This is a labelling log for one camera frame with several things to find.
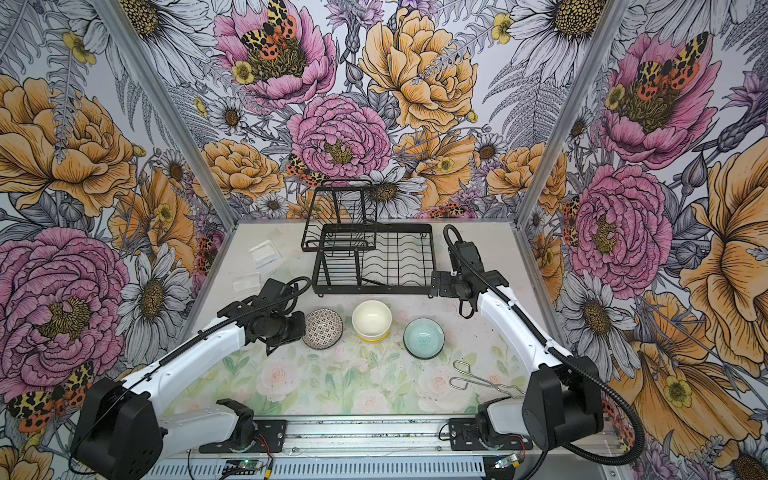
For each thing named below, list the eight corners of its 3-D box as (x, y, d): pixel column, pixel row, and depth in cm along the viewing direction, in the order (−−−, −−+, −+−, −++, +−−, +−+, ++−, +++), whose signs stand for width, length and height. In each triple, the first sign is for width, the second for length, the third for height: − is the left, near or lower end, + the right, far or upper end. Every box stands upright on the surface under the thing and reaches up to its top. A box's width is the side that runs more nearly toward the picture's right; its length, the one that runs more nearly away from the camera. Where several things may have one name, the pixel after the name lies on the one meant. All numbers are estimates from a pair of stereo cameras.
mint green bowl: (396, 346, 91) (397, 336, 86) (420, 321, 96) (422, 310, 91) (423, 370, 86) (425, 362, 81) (447, 342, 91) (450, 333, 86)
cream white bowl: (353, 345, 90) (350, 334, 84) (356, 312, 97) (354, 300, 91) (392, 345, 90) (392, 334, 84) (392, 312, 97) (392, 300, 91)
